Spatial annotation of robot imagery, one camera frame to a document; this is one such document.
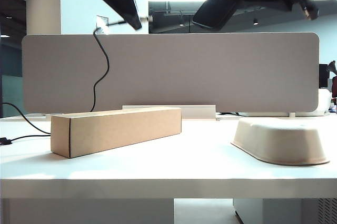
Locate black smartphone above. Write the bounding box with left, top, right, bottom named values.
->
left=191, top=0, right=257, bottom=30

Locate black braided charging cable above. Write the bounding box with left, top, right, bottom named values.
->
left=0, top=15, right=156, bottom=147

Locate beige round pillar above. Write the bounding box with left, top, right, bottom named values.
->
left=26, top=0, right=62, bottom=36

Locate grey felt desk divider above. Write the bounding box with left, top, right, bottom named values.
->
left=21, top=32, right=321, bottom=115

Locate black background monitor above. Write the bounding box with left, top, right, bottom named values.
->
left=319, top=64, right=330, bottom=89

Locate person in red top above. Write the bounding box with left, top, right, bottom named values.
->
left=327, top=60, right=337, bottom=99

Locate long brown cardboard box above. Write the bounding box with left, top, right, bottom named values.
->
left=49, top=106, right=182, bottom=159

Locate upturned beige pulp tray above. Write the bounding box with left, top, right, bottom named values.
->
left=230, top=117, right=331, bottom=167

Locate white under-desk panel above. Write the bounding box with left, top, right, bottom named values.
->
left=2, top=198, right=175, bottom=224

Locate white under-desk cabinet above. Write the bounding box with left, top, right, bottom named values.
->
left=233, top=198, right=337, bottom=224

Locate small framed wall notice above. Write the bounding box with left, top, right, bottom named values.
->
left=96, top=14, right=110, bottom=35

